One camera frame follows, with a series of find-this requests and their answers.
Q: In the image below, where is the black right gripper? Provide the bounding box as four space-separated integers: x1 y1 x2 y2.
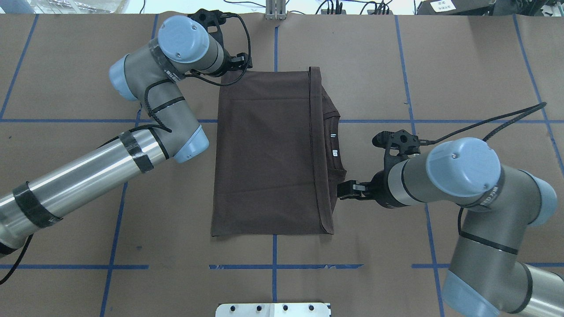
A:
337 171 397 209

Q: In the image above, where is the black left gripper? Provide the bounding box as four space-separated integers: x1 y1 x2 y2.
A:
220 48 252 75

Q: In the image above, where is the brown t-shirt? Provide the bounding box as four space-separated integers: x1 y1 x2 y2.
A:
210 66 347 237

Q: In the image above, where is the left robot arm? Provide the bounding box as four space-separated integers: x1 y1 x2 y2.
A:
0 10 252 257

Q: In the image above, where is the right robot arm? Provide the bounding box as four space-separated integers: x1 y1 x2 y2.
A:
337 130 564 317

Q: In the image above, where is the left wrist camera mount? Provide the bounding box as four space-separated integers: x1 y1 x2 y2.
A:
186 8 236 45

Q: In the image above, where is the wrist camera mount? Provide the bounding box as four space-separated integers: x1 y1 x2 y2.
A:
372 129 431 170
186 8 236 45

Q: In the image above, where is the aluminium post foot bracket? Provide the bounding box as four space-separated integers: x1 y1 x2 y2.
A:
265 0 287 20

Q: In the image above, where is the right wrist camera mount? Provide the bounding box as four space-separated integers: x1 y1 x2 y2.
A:
372 129 431 170

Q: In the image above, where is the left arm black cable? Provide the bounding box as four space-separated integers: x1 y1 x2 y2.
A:
0 13 252 285

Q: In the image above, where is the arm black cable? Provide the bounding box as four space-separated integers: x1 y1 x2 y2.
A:
0 13 252 285
419 102 548 146

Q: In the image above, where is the white pedestal column base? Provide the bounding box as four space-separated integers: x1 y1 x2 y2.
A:
215 302 332 317

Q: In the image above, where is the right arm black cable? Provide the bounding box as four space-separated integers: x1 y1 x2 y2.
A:
419 102 548 146

